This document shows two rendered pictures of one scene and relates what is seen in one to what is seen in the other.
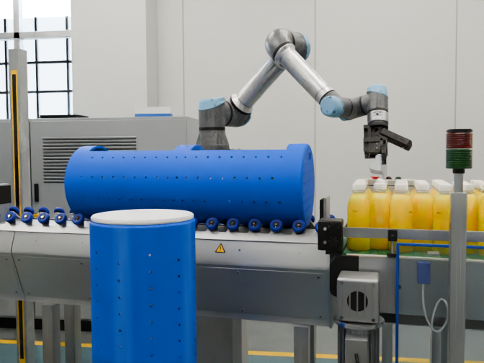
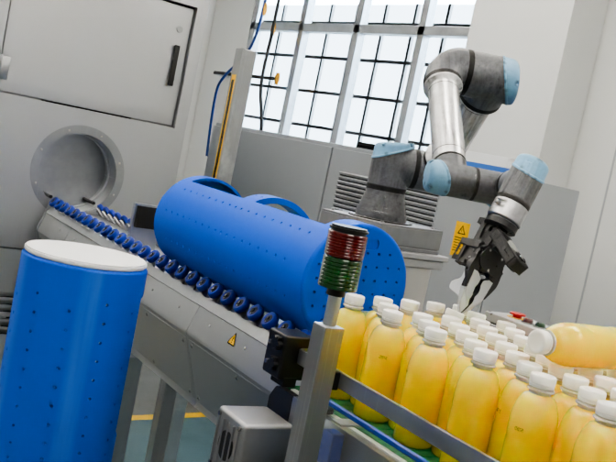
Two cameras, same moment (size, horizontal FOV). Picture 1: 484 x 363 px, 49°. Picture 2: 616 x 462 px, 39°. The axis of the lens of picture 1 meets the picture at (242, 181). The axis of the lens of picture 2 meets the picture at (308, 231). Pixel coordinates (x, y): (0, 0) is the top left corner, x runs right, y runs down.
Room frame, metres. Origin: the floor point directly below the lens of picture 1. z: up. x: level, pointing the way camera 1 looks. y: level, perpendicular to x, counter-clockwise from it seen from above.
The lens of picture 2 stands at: (0.26, -1.41, 1.35)
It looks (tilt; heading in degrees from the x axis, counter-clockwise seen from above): 5 degrees down; 41
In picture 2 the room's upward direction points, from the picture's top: 12 degrees clockwise
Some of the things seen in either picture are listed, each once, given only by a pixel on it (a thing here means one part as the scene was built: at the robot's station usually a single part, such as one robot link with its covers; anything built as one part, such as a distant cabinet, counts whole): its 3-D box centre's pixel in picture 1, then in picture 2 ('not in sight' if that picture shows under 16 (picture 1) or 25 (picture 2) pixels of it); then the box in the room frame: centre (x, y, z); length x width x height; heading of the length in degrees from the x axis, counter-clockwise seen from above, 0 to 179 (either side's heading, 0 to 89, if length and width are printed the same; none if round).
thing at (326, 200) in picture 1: (324, 214); not in sight; (1.79, -0.28, 0.99); 0.10 x 0.02 x 0.12; 164
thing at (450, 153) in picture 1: (459, 158); (340, 272); (1.33, -0.55, 1.18); 0.06 x 0.06 x 0.05
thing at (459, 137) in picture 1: (459, 140); (346, 245); (1.33, -0.55, 1.23); 0.06 x 0.06 x 0.04
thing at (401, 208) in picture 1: (400, 220); (380, 368); (1.59, -0.48, 0.99); 0.07 x 0.07 x 0.19
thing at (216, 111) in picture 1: (212, 111); (393, 163); (2.32, 0.13, 1.38); 0.13 x 0.12 x 0.14; 139
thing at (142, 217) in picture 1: (142, 216); (86, 255); (1.44, 0.27, 1.03); 0.28 x 0.28 x 0.01
